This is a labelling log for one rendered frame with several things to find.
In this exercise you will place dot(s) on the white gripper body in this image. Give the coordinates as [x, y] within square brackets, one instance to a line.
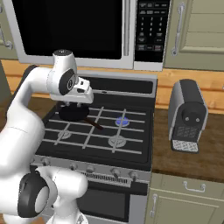
[78, 97]

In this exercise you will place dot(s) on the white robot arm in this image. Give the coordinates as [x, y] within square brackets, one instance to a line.
[20, 137]

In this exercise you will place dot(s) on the grey stove knob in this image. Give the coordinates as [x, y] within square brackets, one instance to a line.
[90, 169]
[134, 175]
[45, 160]
[73, 166]
[115, 172]

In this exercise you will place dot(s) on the black steel gas stove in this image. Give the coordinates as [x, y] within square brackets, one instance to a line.
[128, 143]

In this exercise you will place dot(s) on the black frying pan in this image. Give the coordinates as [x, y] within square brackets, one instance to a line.
[73, 114]

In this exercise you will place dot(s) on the silver black microwave oven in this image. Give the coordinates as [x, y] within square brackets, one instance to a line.
[87, 32]

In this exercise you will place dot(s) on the black oven door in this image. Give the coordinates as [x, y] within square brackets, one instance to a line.
[108, 204]

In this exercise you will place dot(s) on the grey black coffee machine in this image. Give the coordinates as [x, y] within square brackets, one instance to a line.
[186, 113]

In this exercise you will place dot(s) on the olive drawer front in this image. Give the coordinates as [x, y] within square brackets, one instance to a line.
[175, 183]

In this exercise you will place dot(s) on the olive base cupboard door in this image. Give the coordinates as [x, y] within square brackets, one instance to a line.
[186, 211]

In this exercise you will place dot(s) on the olive wall cupboard door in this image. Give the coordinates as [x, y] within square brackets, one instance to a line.
[204, 32]
[5, 35]

